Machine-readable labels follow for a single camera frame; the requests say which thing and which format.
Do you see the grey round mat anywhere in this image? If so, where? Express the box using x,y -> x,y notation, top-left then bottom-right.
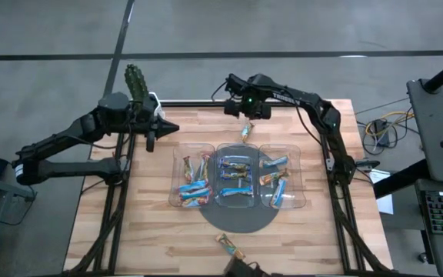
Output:
193,148 -> 285,235

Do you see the clear plastic bin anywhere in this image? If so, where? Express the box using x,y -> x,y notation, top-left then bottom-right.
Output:
214,142 -> 260,209
168,142 -> 217,209
258,142 -> 308,211

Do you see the light blue granola bar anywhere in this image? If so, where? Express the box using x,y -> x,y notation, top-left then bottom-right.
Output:
218,185 -> 255,198
269,178 -> 288,210
178,179 -> 207,193
258,155 -> 290,169

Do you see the black diagonal beam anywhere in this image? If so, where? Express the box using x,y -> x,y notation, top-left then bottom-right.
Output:
372,159 -> 431,200

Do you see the yellow cable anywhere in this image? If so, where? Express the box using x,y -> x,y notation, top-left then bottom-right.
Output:
365,111 -> 415,135

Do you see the orange green granola bar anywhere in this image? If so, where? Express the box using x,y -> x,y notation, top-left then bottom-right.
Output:
258,169 -> 291,187
215,232 -> 246,261
241,121 -> 255,143

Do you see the dark blue yellow granola bar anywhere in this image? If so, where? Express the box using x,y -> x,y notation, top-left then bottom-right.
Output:
219,170 -> 253,182
216,157 -> 251,172

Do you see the green cactus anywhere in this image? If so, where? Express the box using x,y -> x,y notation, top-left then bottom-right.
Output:
124,63 -> 150,103

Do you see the black braided cable sleeve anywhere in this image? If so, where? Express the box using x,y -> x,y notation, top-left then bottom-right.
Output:
332,192 -> 386,275
67,184 -> 128,275

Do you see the black power brick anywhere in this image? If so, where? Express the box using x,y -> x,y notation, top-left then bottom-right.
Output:
373,118 -> 391,147

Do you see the white paper sheet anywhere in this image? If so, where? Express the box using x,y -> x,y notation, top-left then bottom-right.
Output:
368,169 -> 395,215

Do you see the black desk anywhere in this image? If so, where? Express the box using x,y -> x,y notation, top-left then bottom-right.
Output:
405,78 -> 443,184

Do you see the black table-level camera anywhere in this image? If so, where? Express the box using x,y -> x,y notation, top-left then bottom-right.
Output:
223,256 -> 272,277

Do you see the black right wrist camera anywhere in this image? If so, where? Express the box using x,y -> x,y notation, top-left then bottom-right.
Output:
225,73 -> 248,98

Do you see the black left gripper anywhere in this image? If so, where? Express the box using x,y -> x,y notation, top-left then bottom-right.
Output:
131,95 -> 181,153

